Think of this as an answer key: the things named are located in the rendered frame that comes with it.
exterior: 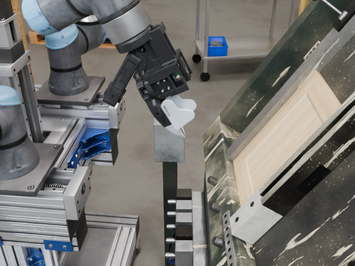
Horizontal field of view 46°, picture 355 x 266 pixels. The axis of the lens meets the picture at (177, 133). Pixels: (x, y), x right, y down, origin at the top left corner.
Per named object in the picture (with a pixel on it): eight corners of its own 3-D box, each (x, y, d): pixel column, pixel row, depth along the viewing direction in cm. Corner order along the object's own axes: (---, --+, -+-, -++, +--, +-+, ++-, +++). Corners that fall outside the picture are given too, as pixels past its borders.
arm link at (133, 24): (94, 29, 65) (108, 14, 72) (110, 54, 67) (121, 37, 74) (135, 8, 63) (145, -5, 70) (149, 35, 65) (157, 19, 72)
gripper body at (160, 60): (190, 94, 69) (156, 30, 64) (147, 112, 72) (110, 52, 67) (194, 75, 76) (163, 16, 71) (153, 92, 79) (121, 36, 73)
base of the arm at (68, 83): (43, 94, 153) (37, 69, 147) (57, 77, 165) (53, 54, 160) (82, 96, 151) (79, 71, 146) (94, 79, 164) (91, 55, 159)
